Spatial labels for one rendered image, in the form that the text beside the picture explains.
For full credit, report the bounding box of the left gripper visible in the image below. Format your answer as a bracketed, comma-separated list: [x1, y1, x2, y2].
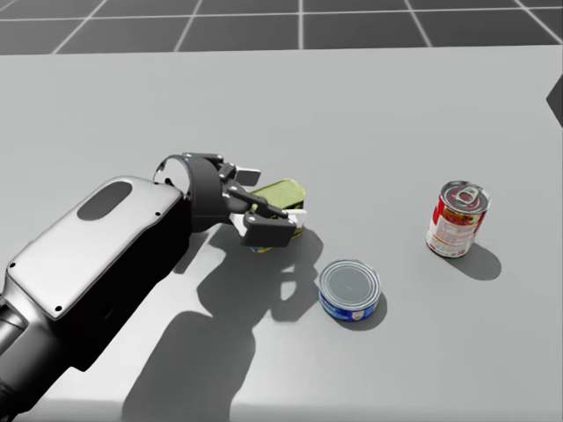
[152, 151, 308, 250]

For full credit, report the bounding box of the green and blue rectangular can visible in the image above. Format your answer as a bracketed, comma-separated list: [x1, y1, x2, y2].
[245, 178, 307, 255]

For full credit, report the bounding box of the blue flat can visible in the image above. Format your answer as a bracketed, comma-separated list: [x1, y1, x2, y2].
[318, 258, 383, 324]

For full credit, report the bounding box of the red and white can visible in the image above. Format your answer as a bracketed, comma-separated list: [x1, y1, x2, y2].
[424, 178, 494, 259]

